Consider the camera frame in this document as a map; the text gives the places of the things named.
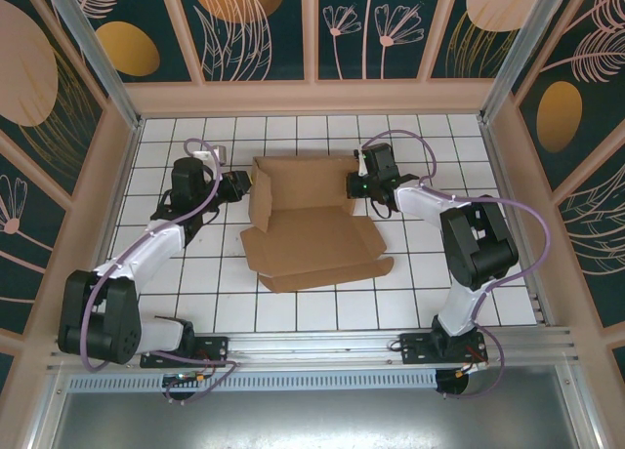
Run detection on brown cardboard box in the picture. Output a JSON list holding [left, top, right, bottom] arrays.
[[239, 154, 396, 294]]

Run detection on grey metal sheet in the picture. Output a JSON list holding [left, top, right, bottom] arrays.
[[28, 363, 604, 449]]

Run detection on aluminium table side rail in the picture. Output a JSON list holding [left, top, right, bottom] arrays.
[[478, 115, 553, 328], [75, 118, 144, 336]]

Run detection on aluminium frame post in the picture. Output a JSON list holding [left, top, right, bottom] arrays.
[[479, 0, 586, 126], [38, 0, 144, 131]]

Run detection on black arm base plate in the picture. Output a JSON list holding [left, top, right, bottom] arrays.
[[398, 332, 489, 367], [140, 335, 230, 370]]

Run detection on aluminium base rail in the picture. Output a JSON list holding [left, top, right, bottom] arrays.
[[46, 325, 585, 372]]

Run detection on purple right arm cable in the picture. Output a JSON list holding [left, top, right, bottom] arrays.
[[358, 129, 556, 401]]

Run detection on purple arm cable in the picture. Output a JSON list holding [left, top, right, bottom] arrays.
[[358, 129, 556, 401], [80, 139, 240, 406]]

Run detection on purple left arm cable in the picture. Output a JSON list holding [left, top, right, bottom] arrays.
[[80, 139, 240, 406]]

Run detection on yellow connector with wires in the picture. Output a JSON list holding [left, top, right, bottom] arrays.
[[163, 370, 211, 388], [454, 359, 489, 378]]

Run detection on grey slotted cable duct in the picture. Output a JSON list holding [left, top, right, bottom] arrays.
[[67, 369, 439, 392]]

